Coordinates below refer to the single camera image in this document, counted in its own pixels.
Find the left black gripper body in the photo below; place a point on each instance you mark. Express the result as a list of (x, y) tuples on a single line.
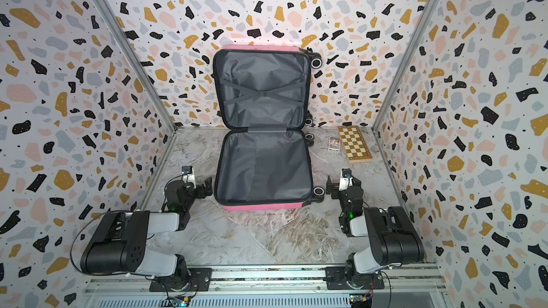
[(198, 192)]

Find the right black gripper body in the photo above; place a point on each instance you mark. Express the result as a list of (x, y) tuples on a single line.
[(335, 194)]

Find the pink hard-shell suitcase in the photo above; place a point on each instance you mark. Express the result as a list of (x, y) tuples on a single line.
[(263, 93)]

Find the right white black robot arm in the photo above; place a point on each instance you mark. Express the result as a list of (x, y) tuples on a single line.
[(393, 241)]

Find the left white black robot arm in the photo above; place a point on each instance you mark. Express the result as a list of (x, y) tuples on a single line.
[(119, 243)]

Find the small playing card box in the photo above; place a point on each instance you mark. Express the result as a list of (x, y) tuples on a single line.
[(334, 144)]

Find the wooden chessboard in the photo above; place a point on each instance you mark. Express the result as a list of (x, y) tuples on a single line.
[(354, 145)]

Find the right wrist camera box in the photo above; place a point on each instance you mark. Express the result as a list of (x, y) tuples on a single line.
[(346, 179)]

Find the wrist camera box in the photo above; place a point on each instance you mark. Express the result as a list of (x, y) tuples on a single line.
[(187, 174), (346, 179)]

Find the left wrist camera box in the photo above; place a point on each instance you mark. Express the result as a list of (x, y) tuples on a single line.
[(187, 174)]

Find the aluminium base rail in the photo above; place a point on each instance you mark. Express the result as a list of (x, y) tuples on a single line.
[(416, 285)]

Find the left aluminium corner post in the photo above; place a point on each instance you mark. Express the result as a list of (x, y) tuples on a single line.
[(120, 37)]

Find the aluminium corner post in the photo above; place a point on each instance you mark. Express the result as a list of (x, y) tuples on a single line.
[(407, 57), (120, 37)]

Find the right aluminium corner post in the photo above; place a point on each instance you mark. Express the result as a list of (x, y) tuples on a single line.
[(407, 57)]

